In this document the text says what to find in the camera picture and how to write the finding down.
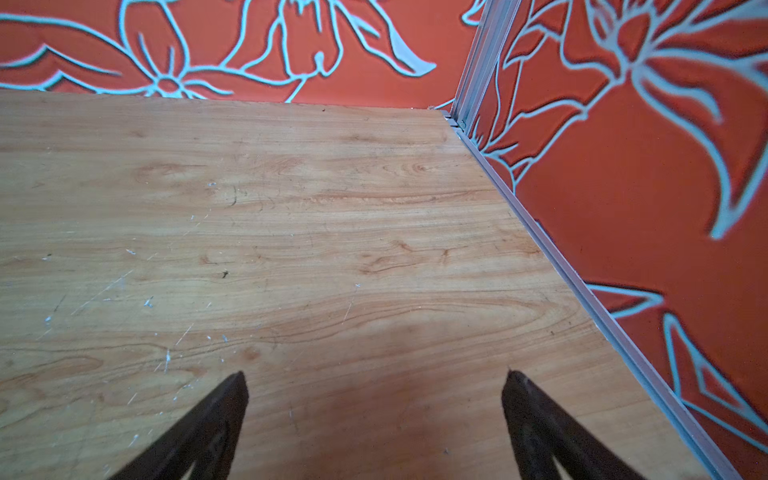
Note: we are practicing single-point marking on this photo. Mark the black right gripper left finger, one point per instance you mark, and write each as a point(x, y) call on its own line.
point(202, 444)

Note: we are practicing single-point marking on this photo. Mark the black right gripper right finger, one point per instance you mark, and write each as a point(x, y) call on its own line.
point(546, 439)

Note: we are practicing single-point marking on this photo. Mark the aluminium frame rail right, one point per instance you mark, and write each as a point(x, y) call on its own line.
point(492, 28)

